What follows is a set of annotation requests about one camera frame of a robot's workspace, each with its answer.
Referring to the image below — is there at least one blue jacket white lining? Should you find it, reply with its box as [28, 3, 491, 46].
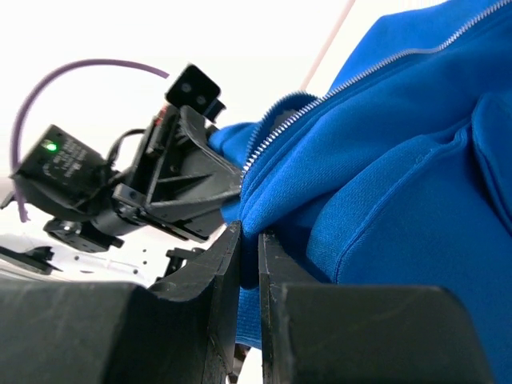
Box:
[210, 1, 511, 383]

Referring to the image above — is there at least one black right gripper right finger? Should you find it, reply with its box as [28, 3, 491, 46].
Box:
[258, 233, 494, 383]

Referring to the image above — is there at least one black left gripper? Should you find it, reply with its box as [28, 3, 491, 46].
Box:
[11, 106, 242, 252]

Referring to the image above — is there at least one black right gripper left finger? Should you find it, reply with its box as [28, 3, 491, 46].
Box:
[1, 222, 241, 383]

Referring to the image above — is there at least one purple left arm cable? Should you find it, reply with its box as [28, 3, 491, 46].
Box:
[10, 58, 171, 223]

